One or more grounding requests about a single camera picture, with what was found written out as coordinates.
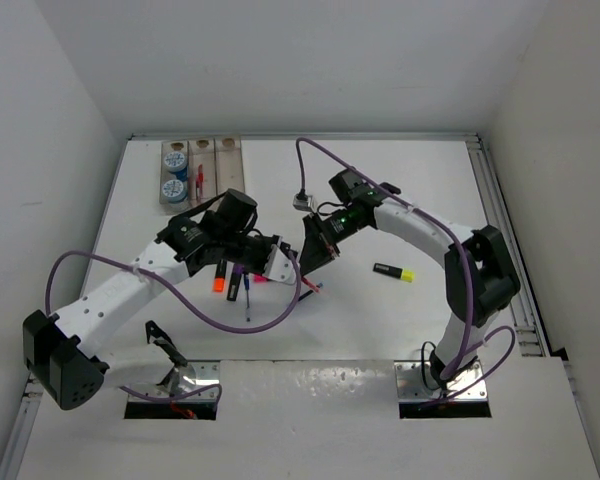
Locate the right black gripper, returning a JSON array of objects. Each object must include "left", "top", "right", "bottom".
[{"left": 296, "top": 209, "right": 366, "bottom": 278}]

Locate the blue refill pen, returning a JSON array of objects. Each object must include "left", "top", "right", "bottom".
[{"left": 298, "top": 282, "right": 324, "bottom": 302}]

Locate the red gel pen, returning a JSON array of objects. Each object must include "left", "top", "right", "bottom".
[{"left": 195, "top": 173, "right": 201, "bottom": 201}]

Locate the blue capped pen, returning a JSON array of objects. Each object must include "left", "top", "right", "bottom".
[{"left": 243, "top": 272, "right": 251, "bottom": 322}]

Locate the blue tape roll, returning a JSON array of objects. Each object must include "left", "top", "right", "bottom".
[
  {"left": 161, "top": 178, "right": 188, "bottom": 204},
  {"left": 163, "top": 151, "right": 189, "bottom": 182}
]

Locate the yellow highlighter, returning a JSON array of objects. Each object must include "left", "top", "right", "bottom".
[{"left": 372, "top": 263, "right": 415, "bottom": 283}]

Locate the pink gel pen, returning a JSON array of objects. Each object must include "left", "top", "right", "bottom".
[{"left": 198, "top": 164, "right": 205, "bottom": 200}]

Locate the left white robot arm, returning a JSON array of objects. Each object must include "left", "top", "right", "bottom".
[{"left": 23, "top": 189, "right": 297, "bottom": 410}]

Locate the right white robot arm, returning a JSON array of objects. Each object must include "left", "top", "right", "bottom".
[{"left": 300, "top": 170, "right": 521, "bottom": 385}]

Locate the purple highlighter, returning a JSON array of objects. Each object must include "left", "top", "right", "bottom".
[{"left": 226, "top": 264, "right": 243, "bottom": 302}]

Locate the orange highlighter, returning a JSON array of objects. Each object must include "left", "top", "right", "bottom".
[{"left": 212, "top": 259, "right": 227, "bottom": 293}]

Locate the clear acrylic organizer tray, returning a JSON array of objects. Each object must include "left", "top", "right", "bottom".
[{"left": 159, "top": 136, "right": 245, "bottom": 212}]

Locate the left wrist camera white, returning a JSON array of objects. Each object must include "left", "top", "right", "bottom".
[{"left": 262, "top": 241, "right": 297, "bottom": 285}]

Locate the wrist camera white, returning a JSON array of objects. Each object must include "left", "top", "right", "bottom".
[
  {"left": 262, "top": 241, "right": 297, "bottom": 285},
  {"left": 292, "top": 193, "right": 315, "bottom": 212}
]

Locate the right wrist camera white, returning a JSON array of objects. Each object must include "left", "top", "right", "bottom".
[{"left": 292, "top": 193, "right": 315, "bottom": 212}]

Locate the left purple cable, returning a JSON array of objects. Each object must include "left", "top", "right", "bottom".
[{"left": 46, "top": 249, "right": 302, "bottom": 404}]

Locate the purple cable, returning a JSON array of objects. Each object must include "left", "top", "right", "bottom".
[
  {"left": 294, "top": 137, "right": 516, "bottom": 404},
  {"left": 46, "top": 249, "right": 302, "bottom": 404}
]

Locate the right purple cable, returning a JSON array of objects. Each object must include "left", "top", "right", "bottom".
[{"left": 294, "top": 137, "right": 516, "bottom": 404}]

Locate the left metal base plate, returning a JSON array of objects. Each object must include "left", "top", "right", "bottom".
[{"left": 121, "top": 361, "right": 222, "bottom": 404}]

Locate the metal base plate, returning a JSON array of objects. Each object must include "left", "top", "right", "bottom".
[
  {"left": 121, "top": 361, "right": 222, "bottom": 404},
  {"left": 394, "top": 360, "right": 488, "bottom": 404}
]

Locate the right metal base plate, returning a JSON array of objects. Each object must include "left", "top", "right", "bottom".
[{"left": 394, "top": 360, "right": 488, "bottom": 404}]

